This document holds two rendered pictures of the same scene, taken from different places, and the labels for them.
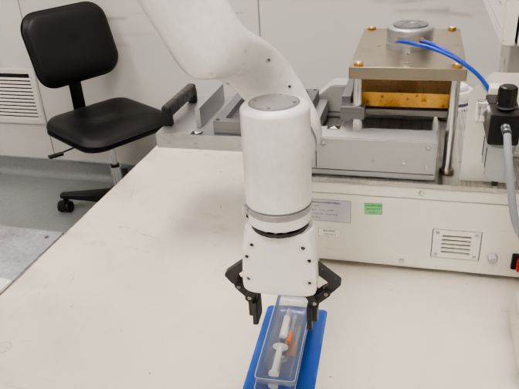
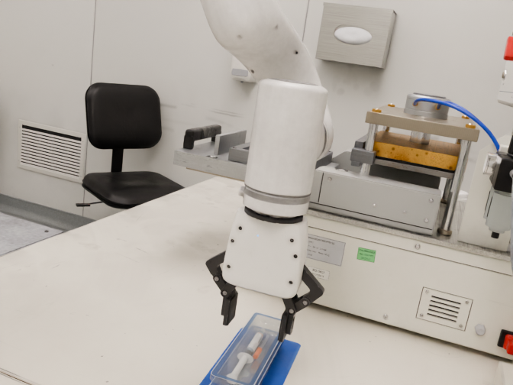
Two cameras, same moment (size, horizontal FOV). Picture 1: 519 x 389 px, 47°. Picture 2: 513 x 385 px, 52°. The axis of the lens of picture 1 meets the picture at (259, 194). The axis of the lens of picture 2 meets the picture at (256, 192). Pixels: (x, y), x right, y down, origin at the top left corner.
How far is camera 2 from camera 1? 21 cm
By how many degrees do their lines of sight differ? 14
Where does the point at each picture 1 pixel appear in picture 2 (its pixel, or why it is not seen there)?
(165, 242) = (156, 258)
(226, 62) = (256, 28)
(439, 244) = (427, 305)
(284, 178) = (288, 154)
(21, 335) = not seen: outside the picture
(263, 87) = not seen: hidden behind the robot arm
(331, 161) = (333, 198)
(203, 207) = (201, 241)
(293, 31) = not seen: hidden behind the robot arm
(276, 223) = (269, 203)
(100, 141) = (125, 198)
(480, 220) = (472, 286)
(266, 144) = (278, 114)
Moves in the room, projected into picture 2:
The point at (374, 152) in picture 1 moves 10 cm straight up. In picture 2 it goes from (377, 196) to (389, 137)
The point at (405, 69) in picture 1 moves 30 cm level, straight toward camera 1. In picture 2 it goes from (421, 121) to (412, 140)
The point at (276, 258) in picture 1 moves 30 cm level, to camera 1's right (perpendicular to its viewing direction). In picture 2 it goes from (262, 247) to (504, 285)
